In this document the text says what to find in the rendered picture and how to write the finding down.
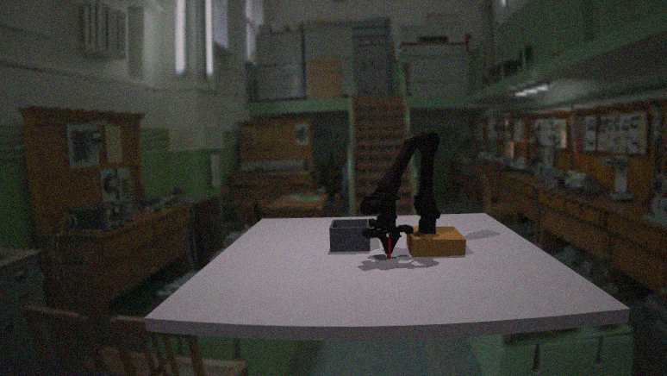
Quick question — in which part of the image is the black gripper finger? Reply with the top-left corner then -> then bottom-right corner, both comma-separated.
378,236 -> 389,254
388,234 -> 402,253

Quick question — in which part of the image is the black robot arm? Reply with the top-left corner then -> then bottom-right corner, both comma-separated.
360,132 -> 441,235

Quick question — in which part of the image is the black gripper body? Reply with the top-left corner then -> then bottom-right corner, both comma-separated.
363,213 -> 414,239

